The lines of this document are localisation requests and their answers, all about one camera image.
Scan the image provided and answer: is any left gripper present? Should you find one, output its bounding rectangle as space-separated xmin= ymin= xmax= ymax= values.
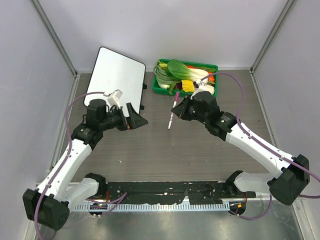
xmin=99 ymin=102 xmax=148 ymax=131

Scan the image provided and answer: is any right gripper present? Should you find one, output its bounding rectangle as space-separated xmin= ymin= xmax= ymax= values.
xmin=172 ymin=93 xmax=209 ymax=125

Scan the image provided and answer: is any white marker with pink cap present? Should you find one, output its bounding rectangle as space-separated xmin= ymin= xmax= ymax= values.
xmin=167 ymin=91 xmax=180 ymax=130

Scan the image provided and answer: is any white whiteboard black frame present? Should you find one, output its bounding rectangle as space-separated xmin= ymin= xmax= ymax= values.
xmin=86 ymin=47 xmax=146 ymax=117

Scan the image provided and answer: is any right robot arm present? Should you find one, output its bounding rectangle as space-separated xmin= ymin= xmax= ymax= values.
xmin=171 ymin=91 xmax=310 ymax=206

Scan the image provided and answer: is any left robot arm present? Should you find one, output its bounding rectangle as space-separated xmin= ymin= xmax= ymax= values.
xmin=22 ymin=99 xmax=148 ymax=231

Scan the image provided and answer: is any yellow bok choy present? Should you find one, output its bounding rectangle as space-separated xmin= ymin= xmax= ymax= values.
xmin=181 ymin=79 xmax=216 ymax=96

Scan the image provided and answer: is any green plastic tray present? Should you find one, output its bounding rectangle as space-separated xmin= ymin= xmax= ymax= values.
xmin=152 ymin=59 xmax=218 ymax=97

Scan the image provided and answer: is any green bok choy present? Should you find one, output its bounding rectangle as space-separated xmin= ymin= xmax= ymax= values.
xmin=166 ymin=59 xmax=209 ymax=81

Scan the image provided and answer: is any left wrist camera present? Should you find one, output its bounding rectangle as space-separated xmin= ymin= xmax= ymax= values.
xmin=107 ymin=89 xmax=123 ymax=108

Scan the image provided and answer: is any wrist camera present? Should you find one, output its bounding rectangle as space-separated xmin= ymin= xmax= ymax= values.
xmin=193 ymin=78 xmax=208 ymax=91
xmin=107 ymin=89 xmax=123 ymax=108

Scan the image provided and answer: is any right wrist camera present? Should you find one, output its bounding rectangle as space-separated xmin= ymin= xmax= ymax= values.
xmin=193 ymin=78 xmax=208 ymax=91

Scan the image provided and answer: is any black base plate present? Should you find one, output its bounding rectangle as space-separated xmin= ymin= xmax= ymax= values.
xmin=90 ymin=181 xmax=256 ymax=205

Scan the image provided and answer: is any white slotted cable duct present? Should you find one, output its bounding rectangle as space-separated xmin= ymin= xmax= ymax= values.
xmin=72 ymin=201 xmax=230 ymax=213

